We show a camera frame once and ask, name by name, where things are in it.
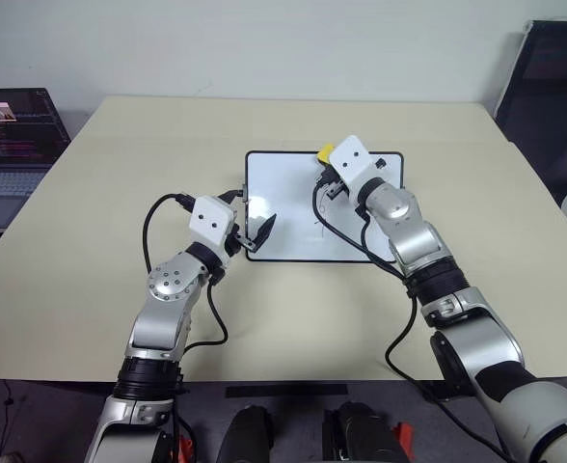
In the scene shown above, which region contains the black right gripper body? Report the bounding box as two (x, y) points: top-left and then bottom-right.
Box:
(324, 175), (352, 203)

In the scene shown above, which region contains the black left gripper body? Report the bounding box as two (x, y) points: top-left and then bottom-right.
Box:
(225, 221), (248, 257)

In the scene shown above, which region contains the yellow whiteboard eraser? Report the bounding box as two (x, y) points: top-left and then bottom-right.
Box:
(316, 142), (339, 167)

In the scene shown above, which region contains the black-framed small whiteboard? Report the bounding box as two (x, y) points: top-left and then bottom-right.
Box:
(243, 150), (406, 264)

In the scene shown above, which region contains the black rounded shape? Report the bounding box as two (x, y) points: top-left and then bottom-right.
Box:
(214, 404), (276, 463)

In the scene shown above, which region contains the open grey laptop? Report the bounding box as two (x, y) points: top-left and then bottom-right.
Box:
(0, 87), (73, 231)

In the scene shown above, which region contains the black ribbed bulky shape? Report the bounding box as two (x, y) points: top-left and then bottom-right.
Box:
(321, 401), (416, 463)

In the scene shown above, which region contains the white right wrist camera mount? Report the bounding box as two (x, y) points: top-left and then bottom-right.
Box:
(329, 135), (387, 204)

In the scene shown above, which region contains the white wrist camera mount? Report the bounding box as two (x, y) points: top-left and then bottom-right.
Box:
(188, 195), (239, 267)
(329, 135), (387, 204)

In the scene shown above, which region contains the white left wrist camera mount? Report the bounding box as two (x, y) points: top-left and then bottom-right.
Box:
(188, 195), (239, 267)

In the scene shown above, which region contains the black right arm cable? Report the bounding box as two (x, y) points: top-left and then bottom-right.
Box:
(311, 182), (517, 463)

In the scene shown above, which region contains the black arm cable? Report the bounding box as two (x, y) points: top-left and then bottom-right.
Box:
(311, 182), (517, 463)
(141, 192), (230, 463)

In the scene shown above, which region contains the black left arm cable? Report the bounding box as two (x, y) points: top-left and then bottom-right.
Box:
(141, 192), (230, 463)

